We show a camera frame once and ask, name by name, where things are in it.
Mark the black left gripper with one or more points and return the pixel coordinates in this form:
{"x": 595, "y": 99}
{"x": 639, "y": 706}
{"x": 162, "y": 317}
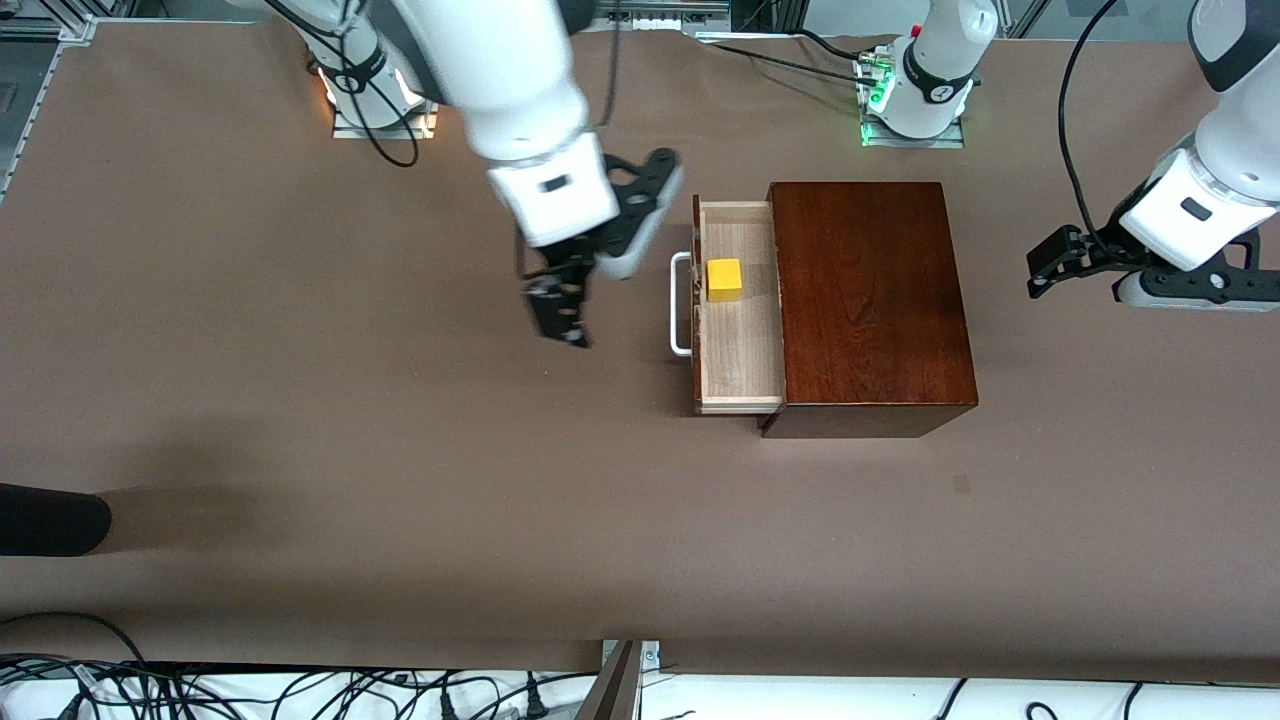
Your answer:
{"x": 1098, "y": 254}

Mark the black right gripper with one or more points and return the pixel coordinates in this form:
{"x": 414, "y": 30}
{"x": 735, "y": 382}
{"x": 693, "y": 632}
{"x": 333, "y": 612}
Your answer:
{"x": 566, "y": 262}

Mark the yellow wooden block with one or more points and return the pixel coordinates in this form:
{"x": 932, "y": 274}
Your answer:
{"x": 724, "y": 280}

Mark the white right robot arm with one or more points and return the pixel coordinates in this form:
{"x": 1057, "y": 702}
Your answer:
{"x": 510, "y": 90}

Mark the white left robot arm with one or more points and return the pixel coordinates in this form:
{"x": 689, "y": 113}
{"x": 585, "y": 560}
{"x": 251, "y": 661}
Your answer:
{"x": 1220, "y": 170}

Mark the dark brown wooden cabinet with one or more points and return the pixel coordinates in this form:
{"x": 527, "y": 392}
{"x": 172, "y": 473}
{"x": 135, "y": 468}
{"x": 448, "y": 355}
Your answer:
{"x": 880, "y": 300}

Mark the dark wooden strut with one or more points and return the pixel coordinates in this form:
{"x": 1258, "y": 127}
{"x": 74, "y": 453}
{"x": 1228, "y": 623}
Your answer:
{"x": 612, "y": 695}

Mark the black power plug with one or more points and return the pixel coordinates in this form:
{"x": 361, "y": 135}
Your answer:
{"x": 447, "y": 705}
{"x": 535, "y": 702}

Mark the black cylindrical object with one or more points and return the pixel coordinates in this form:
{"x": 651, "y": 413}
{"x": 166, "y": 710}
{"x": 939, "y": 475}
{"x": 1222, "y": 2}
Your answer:
{"x": 50, "y": 520}

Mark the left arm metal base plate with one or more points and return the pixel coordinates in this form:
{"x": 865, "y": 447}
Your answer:
{"x": 950, "y": 142}

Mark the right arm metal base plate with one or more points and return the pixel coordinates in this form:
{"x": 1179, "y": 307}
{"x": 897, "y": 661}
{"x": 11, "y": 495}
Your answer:
{"x": 345, "y": 131}

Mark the small metal bracket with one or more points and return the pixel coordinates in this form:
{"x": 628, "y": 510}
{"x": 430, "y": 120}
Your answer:
{"x": 650, "y": 655}

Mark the aluminium frame profile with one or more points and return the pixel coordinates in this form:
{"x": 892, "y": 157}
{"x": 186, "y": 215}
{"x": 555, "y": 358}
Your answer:
{"x": 40, "y": 70}

